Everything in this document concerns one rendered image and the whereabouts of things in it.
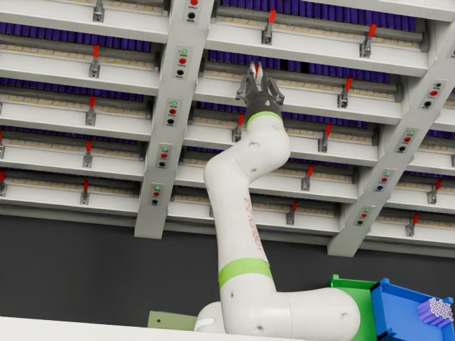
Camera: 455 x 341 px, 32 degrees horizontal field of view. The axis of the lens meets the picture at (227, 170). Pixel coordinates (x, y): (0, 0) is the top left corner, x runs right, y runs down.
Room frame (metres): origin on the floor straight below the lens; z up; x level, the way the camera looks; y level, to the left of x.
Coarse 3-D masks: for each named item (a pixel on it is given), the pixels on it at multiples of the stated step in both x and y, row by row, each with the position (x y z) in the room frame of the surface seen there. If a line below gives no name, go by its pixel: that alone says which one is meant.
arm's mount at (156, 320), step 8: (152, 312) 1.05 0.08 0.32; (152, 320) 1.03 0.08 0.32; (160, 320) 1.03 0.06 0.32; (168, 320) 1.04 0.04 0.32; (176, 320) 1.05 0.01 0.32; (184, 320) 1.05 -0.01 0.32; (192, 320) 1.06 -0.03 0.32; (160, 328) 1.01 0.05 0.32; (168, 328) 1.02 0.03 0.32; (176, 328) 1.02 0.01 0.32; (184, 328) 1.03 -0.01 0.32; (192, 328) 1.04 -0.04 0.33
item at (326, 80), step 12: (228, 72) 1.59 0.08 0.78; (240, 72) 1.60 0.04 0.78; (276, 72) 1.63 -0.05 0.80; (288, 72) 1.64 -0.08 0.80; (300, 72) 1.65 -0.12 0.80; (288, 84) 1.62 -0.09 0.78; (324, 84) 1.66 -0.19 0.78; (336, 84) 1.66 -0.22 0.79; (360, 84) 1.68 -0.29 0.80; (372, 84) 1.70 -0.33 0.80; (384, 84) 1.71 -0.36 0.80
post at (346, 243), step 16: (448, 32) 1.65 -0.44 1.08; (448, 48) 1.65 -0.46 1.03; (448, 64) 1.66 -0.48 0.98; (416, 80) 1.68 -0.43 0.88; (432, 80) 1.65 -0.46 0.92; (448, 80) 1.66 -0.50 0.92; (416, 96) 1.65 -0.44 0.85; (416, 112) 1.65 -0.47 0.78; (432, 112) 1.66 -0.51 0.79; (384, 128) 1.71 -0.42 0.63; (400, 128) 1.65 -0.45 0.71; (416, 144) 1.67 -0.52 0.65; (384, 160) 1.65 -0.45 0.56; (400, 160) 1.66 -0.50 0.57; (368, 176) 1.66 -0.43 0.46; (400, 176) 1.67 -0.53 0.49; (368, 192) 1.65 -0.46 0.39; (384, 192) 1.66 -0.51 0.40; (352, 208) 1.65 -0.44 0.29; (352, 224) 1.65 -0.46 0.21; (368, 224) 1.67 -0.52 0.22; (336, 240) 1.65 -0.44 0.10; (352, 240) 1.66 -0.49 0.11; (352, 256) 1.67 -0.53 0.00
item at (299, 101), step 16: (208, 80) 1.55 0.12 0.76; (256, 80) 1.60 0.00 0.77; (400, 80) 1.76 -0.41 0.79; (208, 96) 1.51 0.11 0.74; (224, 96) 1.52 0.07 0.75; (288, 96) 1.59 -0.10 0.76; (304, 96) 1.61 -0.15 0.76; (320, 96) 1.62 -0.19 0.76; (336, 96) 1.64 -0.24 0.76; (384, 96) 1.69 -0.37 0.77; (400, 96) 1.69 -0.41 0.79; (304, 112) 1.59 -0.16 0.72; (320, 112) 1.60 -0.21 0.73; (336, 112) 1.60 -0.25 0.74; (352, 112) 1.61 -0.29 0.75; (368, 112) 1.63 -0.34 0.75; (384, 112) 1.64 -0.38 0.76; (400, 112) 1.66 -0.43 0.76
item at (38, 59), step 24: (0, 24) 1.49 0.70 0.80; (0, 48) 1.43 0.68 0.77; (24, 48) 1.46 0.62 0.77; (48, 48) 1.47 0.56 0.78; (72, 48) 1.49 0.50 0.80; (96, 48) 1.47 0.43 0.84; (120, 48) 1.55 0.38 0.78; (144, 48) 1.56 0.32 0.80; (0, 72) 1.38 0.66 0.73; (24, 72) 1.39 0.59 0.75; (48, 72) 1.41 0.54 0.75; (72, 72) 1.44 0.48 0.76; (96, 72) 1.46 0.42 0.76; (120, 72) 1.48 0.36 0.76; (144, 72) 1.51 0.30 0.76
